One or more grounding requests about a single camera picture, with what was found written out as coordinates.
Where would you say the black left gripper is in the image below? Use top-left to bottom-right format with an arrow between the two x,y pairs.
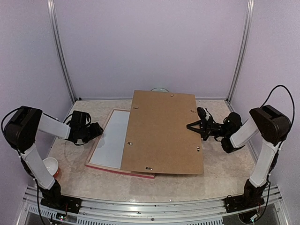
79,122 -> 103,143

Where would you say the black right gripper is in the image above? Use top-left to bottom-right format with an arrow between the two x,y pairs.
187,116 -> 230,140

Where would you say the wooden picture frame red edge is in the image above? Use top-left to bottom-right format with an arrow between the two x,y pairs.
85,108 -> 155,179

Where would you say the brown backing board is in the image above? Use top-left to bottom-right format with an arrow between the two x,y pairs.
121,90 -> 204,174

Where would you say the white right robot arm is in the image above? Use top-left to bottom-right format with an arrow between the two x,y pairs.
186,105 -> 292,208

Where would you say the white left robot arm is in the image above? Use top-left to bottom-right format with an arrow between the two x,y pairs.
0,106 -> 104,209

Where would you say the green ceramic bowl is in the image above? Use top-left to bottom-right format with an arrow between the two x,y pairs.
151,88 -> 169,92

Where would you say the white bowl orange outside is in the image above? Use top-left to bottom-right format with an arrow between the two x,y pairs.
43,157 -> 60,178

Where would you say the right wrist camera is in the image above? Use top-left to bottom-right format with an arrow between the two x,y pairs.
197,107 -> 210,120

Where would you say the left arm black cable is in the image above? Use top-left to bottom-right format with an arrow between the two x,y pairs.
0,106 -> 24,150

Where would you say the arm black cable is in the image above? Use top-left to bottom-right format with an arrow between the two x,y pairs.
260,84 -> 295,141
0,106 -> 24,150

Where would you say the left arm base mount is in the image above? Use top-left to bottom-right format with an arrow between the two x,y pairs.
38,180 -> 82,214

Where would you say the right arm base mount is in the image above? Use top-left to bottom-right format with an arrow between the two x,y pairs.
224,180 -> 267,213

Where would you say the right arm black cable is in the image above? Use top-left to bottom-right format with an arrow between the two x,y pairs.
260,84 -> 295,141

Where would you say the left aluminium corner post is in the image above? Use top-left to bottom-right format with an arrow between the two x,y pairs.
47,0 -> 76,103

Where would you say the aluminium corner post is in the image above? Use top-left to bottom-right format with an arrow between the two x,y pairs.
226,0 -> 255,103
47,0 -> 76,103

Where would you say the right aluminium corner post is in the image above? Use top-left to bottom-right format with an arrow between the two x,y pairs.
226,0 -> 255,103

